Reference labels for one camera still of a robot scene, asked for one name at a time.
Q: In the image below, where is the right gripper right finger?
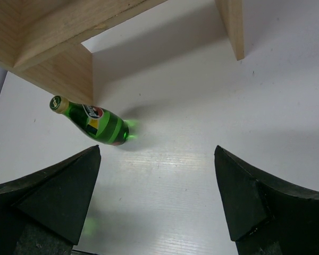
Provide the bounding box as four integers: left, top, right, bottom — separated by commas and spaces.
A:
214, 146, 319, 254

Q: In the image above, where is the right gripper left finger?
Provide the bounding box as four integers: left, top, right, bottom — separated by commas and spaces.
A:
0, 146, 101, 254

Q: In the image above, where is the green glass bottle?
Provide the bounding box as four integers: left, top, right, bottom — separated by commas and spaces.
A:
49, 96, 129, 146

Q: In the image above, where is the wooden two-tier shelf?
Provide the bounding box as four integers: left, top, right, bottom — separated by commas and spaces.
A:
0, 0, 246, 105

